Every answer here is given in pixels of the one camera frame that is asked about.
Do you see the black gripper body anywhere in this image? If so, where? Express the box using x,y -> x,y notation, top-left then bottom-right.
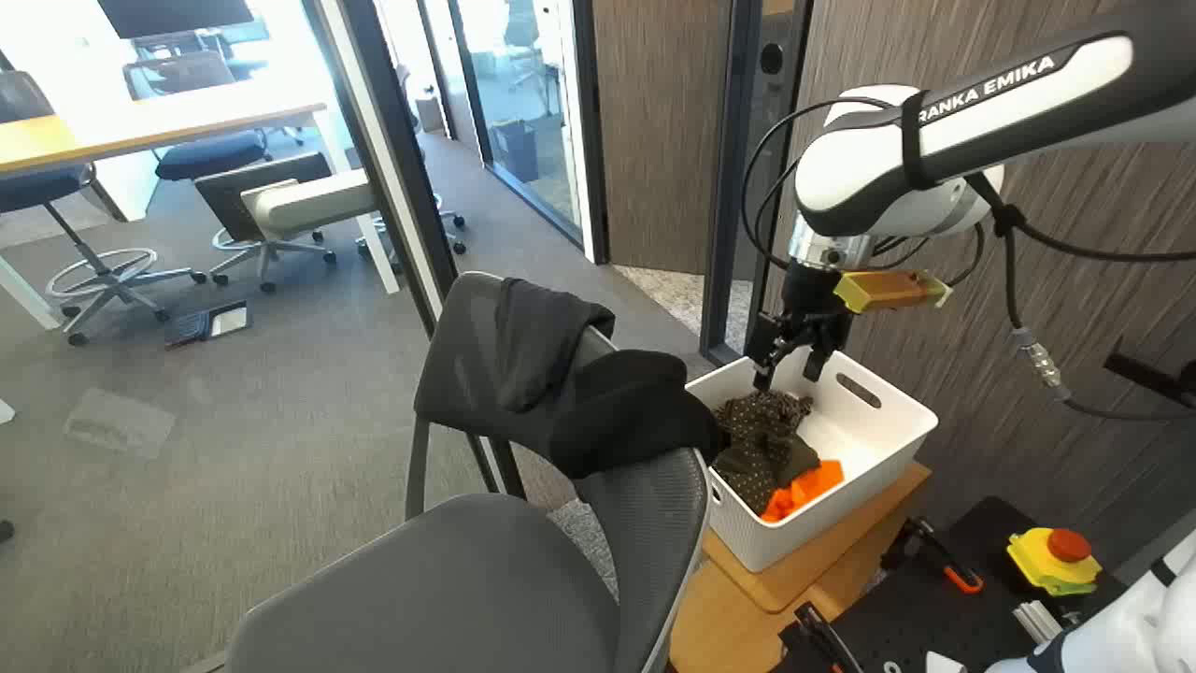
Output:
749,267 -> 852,363

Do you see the black shirt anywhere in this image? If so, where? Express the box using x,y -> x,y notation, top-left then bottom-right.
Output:
415,273 -> 725,477

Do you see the wooden office table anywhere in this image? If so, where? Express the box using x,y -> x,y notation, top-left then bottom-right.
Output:
0,104 -> 313,172

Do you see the grey mesh office chair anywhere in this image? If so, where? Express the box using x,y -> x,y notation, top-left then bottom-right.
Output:
228,450 -> 705,673

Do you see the brown leopard print cloth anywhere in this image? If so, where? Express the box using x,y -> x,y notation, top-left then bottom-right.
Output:
713,394 -> 817,514

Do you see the grey office stool chair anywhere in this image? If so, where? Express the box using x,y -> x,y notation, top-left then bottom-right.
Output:
0,67 -> 208,347

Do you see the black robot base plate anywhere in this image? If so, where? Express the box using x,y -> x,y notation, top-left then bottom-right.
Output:
769,499 -> 1121,673

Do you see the orange cloth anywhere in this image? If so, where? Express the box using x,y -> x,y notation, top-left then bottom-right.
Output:
762,459 -> 846,524

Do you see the yellow wrist camera box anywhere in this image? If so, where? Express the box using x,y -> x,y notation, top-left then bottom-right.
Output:
835,268 -> 949,315

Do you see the yellow red emergency stop button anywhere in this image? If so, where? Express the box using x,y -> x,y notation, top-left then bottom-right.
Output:
1007,527 -> 1101,597

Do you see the black orange tool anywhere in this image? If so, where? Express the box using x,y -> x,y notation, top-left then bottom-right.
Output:
881,517 -> 988,593

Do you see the wooden stool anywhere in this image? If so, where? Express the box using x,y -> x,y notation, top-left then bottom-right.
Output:
668,465 -> 932,673

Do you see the white plastic basket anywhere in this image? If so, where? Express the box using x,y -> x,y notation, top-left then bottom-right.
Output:
705,347 -> 937,571

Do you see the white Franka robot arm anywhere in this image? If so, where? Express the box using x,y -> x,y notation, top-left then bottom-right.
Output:
749,15 -> 1196,388

